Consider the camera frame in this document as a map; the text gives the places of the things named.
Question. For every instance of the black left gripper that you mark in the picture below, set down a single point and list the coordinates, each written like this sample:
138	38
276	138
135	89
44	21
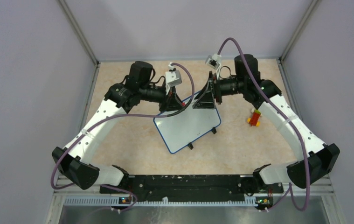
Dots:
172	101

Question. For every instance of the aluminium frame rail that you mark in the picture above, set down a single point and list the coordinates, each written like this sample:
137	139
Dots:
272	209

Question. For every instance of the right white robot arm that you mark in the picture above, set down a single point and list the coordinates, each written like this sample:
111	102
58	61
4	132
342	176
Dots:
315	158

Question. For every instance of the blue framed whiteboard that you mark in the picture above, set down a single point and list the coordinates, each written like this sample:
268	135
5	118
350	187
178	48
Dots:
188	126

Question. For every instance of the colourful toy block figure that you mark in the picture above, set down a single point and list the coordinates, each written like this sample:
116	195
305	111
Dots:
253	120

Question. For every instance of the black whiteboard foot clip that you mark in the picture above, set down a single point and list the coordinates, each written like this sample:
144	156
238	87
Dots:
213	130
190	145

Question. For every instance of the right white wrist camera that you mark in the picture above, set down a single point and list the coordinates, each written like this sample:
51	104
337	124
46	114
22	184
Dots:
214	61

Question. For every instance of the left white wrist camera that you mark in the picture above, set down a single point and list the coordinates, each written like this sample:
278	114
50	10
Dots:
173	76

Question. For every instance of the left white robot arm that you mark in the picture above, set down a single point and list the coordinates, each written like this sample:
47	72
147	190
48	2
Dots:
73	164

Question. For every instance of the white slotted cable duct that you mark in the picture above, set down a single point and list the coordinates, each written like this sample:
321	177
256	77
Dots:
116	201

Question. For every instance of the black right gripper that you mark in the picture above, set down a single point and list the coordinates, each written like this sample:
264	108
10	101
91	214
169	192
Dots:
211	91

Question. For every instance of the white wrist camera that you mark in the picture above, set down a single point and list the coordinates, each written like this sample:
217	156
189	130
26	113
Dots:
173	76
214	61

